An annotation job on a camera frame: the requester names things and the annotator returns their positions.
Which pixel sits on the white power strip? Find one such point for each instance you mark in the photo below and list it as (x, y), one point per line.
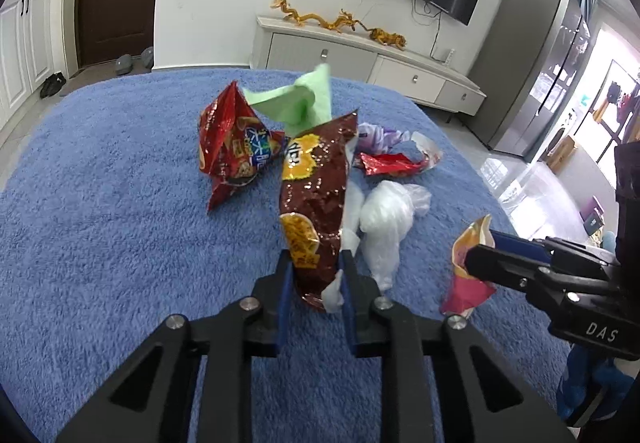
(445, 55)

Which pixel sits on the blue fluffy blanket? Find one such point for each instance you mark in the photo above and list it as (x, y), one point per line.
(125, 248)

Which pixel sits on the purple white wrapper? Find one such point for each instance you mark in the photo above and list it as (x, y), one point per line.
(375, 135)

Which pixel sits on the person's right hand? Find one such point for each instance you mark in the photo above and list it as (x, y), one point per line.
(602, 375)

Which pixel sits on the red snack bag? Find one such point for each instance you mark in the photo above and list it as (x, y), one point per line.
(225, 143)

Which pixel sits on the grey slipper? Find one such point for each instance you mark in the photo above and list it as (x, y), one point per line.
(123, 64)
(147, 57)

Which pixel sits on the clear plastic bag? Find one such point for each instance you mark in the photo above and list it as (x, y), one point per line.
(385, 218)

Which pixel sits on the black shoe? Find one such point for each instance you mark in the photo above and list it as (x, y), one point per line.
(47, 87)
(59, 80)

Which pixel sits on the golden dragon figurine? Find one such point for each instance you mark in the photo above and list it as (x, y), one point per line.
(297, 14)
(345, 21)

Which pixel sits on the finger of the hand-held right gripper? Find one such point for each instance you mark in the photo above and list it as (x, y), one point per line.
(520, 245)
(500, 265)

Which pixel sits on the brown snack bag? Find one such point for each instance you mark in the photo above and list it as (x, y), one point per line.
(315, 193)

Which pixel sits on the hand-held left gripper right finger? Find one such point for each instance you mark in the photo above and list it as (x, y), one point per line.
(348, 303)

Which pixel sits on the orange red wrapper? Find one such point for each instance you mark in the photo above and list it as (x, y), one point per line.
(467, 295)

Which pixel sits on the cardboard box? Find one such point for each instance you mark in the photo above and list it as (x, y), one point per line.
(562, 154)

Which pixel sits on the golden tiger figurine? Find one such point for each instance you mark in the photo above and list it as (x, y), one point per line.
(387, 38)

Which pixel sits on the green paper napkin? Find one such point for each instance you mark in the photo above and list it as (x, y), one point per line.
(295, 103)

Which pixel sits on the white television cabinet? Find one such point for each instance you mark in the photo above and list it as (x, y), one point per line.
(350, 55)

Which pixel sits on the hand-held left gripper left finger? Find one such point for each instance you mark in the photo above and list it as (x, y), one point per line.
(284, 295)

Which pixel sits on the grey refrigerator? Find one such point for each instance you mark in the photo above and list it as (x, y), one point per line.
(525, 73)

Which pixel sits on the small red wrapper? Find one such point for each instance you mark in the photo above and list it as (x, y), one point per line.
(385, 164)

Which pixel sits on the white shoe cabinet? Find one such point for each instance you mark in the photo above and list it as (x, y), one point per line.
(22, 48)

